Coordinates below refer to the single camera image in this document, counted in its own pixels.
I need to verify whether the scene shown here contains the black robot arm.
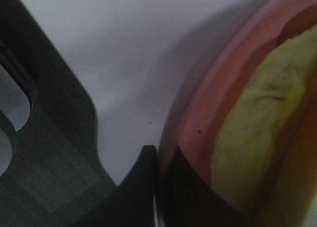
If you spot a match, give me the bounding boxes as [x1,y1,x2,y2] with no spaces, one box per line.
[0,0,251,227]

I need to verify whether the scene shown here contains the sandwich with lettuce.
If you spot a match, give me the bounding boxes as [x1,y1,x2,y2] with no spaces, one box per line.
[211,16,317,227]

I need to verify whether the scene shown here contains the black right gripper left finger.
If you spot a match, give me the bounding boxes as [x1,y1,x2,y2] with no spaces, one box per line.
[74,145,157,227]

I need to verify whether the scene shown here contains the pink round plate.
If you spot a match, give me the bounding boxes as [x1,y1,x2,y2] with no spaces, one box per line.
[156,0,317,227]

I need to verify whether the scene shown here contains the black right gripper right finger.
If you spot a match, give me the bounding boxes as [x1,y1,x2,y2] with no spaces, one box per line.
[163,148,259,227]

